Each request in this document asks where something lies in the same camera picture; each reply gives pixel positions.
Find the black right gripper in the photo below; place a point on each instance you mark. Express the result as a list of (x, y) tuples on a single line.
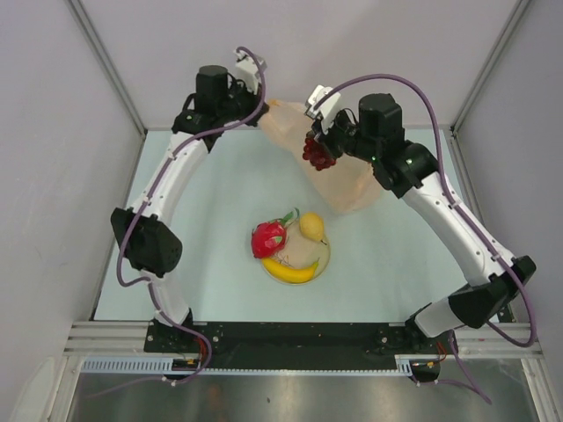
[(327, 139)]

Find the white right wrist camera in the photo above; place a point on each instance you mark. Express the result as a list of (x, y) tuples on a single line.
[(322, 106)]

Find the aluminium right corner post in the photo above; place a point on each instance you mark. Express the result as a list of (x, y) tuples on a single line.
[(494, 56)]

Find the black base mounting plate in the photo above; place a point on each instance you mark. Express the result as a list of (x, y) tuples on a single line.
[(329, 347)]

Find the dark red fake fruit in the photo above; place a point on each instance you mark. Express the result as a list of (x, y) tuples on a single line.
[(316, 154)]

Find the aluminium right side rail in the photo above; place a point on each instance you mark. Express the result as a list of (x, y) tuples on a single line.
[(463, 175)]

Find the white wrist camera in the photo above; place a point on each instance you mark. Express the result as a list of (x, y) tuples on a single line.
[(322, 106), (247, 70)]

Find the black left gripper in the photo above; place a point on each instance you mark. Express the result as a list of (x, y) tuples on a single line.
[(253, 101)]

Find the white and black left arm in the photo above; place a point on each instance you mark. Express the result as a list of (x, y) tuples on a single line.
[(148, 249)]

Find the cream plate with leaf motif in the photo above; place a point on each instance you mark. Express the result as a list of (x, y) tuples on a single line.
[(300, 252)]

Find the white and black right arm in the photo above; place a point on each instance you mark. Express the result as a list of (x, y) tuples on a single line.
[(411, 172)]

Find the aluminium corner post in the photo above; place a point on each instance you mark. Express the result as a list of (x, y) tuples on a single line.
[(103, 58), (494, 56)]

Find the aluminium left corner post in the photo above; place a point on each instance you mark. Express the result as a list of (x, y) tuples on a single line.
[(103, 58)]

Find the yellow fake banana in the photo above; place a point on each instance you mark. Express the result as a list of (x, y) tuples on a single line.
[(289, 274)]

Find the orange fake fruit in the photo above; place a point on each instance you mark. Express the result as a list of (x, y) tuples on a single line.
[(312, 227)]

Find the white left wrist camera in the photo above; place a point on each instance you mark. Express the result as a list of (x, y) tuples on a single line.
[(247, 70)]

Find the translucent banana-print plastic bag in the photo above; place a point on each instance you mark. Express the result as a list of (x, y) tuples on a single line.
[(346, 187)]

